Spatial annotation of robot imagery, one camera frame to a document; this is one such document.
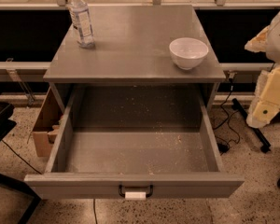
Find black drawer handle with tag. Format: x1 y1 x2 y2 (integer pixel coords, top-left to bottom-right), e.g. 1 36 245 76
119 185 153 201

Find black floor cable at left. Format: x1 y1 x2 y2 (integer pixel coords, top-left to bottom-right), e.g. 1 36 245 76
1 139 43 175

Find black cable at right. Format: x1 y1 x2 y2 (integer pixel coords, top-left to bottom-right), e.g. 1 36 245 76
212 77 242 155

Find grey drawer cabinet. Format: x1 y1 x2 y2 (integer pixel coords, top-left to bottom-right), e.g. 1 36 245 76
44 5 225 109

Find white ceramic bowl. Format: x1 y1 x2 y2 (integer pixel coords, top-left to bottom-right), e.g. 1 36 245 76
169 37 209 70

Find black stand leg at right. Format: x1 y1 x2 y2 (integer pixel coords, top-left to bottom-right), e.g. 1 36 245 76
231 97 272 154

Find metal rail frame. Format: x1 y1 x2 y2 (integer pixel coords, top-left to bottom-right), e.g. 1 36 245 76
0 0 280 105

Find clear plastic water bottle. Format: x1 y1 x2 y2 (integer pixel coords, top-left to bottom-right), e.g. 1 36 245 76
68 0 94 48

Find black stand at left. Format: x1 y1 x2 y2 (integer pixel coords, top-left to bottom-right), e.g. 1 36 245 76
0 107 44 224

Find brown cardboard box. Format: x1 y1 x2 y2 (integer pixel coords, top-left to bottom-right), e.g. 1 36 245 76
32 90 63 157

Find open grey top drawer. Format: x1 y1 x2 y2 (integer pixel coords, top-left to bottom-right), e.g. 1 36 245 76
25 85 244 199

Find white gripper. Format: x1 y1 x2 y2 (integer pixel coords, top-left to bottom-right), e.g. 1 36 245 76
245 11 280 128

